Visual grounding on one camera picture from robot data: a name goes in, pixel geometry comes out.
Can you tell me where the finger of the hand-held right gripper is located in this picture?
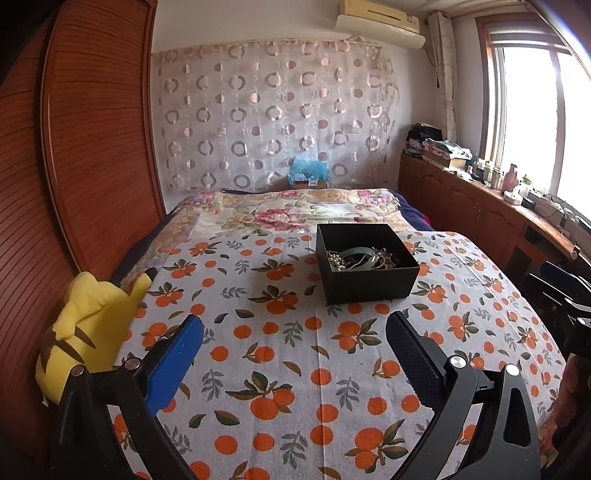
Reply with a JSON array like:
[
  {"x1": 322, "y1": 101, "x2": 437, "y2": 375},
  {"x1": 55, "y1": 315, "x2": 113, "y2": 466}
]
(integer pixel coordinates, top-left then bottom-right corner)
[
  {"x1": 540, "y1": 261, "x2": 591, "y2": 301},
  {"x1": 525, "y1": 273, "x2": 583, "y2": 324}
]

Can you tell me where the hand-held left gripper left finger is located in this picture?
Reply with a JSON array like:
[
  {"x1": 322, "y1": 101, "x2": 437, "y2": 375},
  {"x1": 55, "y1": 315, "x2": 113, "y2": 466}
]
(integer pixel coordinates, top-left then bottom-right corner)
[{"x1": 50, "y1": 315, "x2": 205, "y2": 480}]

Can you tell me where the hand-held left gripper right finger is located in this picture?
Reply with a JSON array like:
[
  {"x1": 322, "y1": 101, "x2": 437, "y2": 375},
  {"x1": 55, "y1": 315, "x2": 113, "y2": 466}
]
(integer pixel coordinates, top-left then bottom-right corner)
[{"x1": 385, "y1": 311, "x2": 541, "y2": 480}]

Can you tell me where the black cardboard box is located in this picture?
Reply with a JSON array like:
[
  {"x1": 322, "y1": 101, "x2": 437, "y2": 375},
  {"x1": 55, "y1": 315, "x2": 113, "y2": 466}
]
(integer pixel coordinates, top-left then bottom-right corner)
[{"x1": 316, "y1": 223, "x2": 421, "y2": 305}]

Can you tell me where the person's red patterned clothing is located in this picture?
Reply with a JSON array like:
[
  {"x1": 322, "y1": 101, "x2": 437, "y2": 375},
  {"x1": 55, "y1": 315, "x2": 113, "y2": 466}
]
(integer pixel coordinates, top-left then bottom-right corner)
[{"x1": 542, "y1": 355, "x2": 591, "y2": 480}]

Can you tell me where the black electronic device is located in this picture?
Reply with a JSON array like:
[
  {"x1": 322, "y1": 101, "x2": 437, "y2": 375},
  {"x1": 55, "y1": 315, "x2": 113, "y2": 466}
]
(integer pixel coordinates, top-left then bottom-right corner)
[{"x1": 526, "y1": 191, "x2": 578, "y2": 223}]

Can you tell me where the yellow plush toy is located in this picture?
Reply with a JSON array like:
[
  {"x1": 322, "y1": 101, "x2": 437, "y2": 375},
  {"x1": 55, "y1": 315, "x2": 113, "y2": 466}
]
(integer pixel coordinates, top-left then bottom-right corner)
[{"x1": 36, "y1": 271, "x2": 154, "y2": 405}]

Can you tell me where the orange fruit print cloth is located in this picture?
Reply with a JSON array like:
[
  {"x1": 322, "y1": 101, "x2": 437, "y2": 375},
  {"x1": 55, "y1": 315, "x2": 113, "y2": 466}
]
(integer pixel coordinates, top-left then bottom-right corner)
[{"x1": 108, "y1": 228, "x2": 566, "y2": 480}]

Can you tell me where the pale green jade bangle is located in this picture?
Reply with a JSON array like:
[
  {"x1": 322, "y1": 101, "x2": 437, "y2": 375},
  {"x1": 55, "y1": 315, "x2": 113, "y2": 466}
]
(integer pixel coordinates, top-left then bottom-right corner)
[{"x1": 339, "y1": 247, "x2": 380, "y2": 271}]

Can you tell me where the wooden cabinet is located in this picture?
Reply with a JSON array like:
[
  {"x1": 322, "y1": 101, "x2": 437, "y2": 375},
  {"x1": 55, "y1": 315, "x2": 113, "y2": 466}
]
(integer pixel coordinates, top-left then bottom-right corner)
[{"x1": 398, "y1": 154, "x2": 591, "y2": 296}]

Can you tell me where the purple blanket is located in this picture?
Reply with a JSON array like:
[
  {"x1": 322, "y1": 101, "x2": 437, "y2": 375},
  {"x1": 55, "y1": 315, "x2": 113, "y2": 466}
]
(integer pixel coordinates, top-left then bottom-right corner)
[{"x1": 394, "y1": 193, "x2": 438, "y2": 232}]

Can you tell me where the window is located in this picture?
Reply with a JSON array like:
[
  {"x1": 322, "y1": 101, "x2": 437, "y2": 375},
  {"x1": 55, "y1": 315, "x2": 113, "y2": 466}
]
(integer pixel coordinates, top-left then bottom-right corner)
[{"x1": 477, "y1": 18, "x2": 591, "y2": 219}]

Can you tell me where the floral blanket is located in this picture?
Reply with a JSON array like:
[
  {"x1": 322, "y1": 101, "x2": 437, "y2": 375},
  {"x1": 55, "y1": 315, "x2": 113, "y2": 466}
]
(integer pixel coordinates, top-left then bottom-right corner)
[{"x1": 168, "y1": 187, "x2": 403, "y2": 246}]

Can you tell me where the stack of folded clothes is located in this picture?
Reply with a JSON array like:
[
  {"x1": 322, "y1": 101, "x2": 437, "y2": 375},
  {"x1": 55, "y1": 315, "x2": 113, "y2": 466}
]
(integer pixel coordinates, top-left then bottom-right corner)
[{"x1": 405, "y1": 122, "x2": 474, "y2": 172}]

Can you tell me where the blue plastic bag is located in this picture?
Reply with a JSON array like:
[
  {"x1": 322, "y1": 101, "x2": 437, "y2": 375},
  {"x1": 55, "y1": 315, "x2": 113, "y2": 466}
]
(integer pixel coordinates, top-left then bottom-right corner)
[{"x1": 288, "y1": 156, "x2": 332, "y2": 185}]

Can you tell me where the white window curtain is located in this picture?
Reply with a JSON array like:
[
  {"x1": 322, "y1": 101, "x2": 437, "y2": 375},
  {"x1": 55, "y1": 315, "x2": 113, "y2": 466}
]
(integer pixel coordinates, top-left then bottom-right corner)
[{"x1": 426, "y1": 11, "x2": 459, "y2": 145}]

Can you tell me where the circle patterned sheer curtain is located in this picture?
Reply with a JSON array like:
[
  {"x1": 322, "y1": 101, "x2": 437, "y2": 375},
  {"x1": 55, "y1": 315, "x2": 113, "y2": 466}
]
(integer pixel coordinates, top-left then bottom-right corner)
[{"x1": 151, "y1": 38, "x2": 400, "y2": 193}]

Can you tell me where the cream air conditioner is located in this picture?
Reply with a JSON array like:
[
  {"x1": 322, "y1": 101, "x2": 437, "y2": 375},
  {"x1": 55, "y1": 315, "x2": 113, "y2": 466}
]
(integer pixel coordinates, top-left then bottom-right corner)
[{"x1": 335, "y1": 0, "x2": 428, "y2": 49}]

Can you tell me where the gold chain necklace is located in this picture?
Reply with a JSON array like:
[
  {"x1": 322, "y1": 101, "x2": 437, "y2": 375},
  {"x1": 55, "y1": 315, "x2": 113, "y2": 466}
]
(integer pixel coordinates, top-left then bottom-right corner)
[{"x1": 376, "y1": 248, "x2": 410, "y2": 270}]

